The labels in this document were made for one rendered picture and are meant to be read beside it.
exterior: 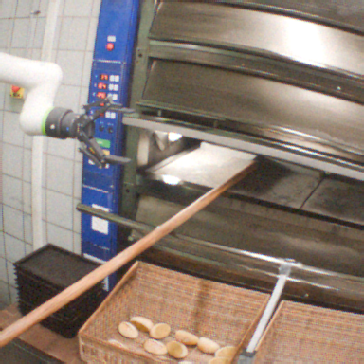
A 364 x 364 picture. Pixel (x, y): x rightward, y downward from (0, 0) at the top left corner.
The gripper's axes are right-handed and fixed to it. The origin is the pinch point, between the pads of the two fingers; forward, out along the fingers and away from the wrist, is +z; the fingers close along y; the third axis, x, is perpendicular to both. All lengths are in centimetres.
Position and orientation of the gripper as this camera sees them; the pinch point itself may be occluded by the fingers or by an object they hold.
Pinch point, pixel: (126, 136)
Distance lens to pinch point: 167.8
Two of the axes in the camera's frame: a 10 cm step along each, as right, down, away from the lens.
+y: -0.9, 9.4, 3.3
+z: 8.9, 2.2, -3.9
